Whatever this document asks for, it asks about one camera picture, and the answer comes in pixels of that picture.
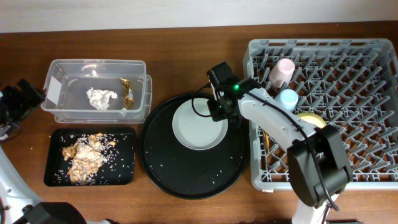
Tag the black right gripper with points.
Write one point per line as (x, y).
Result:
(217, 112)

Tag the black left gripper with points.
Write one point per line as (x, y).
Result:
(22, 104)

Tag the grey round plate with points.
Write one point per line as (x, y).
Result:
(194, 131)

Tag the wooden chopstick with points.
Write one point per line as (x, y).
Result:
(266, 140)

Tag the blue cup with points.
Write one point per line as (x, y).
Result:
(288, 99)

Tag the pink cup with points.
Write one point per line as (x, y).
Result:
(282, 72)

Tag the white tissue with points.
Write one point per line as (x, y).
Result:
(99, 99)

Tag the yellow bowl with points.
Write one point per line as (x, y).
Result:
(312, 119)

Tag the nuts and rice food waste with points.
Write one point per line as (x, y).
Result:
(91, 159)

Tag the gold snack wrapper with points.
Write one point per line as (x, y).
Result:
(128, 96)

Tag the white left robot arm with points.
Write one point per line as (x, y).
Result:
(19, 203)

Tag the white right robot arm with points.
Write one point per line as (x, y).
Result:
(319, 168)

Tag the clear plastic waste bin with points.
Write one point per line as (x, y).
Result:
(68, 80)

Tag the grey dishwasher rack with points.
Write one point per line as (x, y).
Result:
(352, 85)

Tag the round black serving tray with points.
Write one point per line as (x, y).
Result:
(184, 172)

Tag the black rectangular tray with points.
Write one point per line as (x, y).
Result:
(128, 147)

